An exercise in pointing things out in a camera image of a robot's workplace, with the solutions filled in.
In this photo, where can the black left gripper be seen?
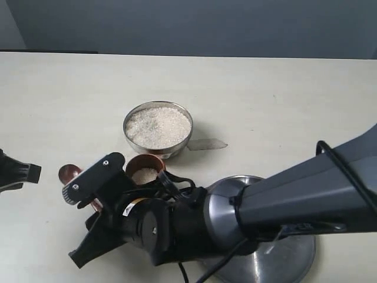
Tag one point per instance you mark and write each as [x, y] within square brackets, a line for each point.
[10, 168]

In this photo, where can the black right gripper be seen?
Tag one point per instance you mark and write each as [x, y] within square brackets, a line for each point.
[169, 230]

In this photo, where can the red-brown wooden spoon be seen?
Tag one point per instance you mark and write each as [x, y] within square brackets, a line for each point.
[68, 172]

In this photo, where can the brown wooden cup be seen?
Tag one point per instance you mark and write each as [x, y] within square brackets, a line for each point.
[144, 168]

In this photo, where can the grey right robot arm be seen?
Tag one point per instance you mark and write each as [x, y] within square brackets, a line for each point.
[333, 192]

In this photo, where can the steel bowl of rice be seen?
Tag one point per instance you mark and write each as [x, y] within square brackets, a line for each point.
[162, 128]

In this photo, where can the clear tape strip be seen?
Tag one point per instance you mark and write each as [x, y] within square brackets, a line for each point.
[206, 144]

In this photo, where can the round steel plate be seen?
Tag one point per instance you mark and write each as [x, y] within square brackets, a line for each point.
[286, 260]

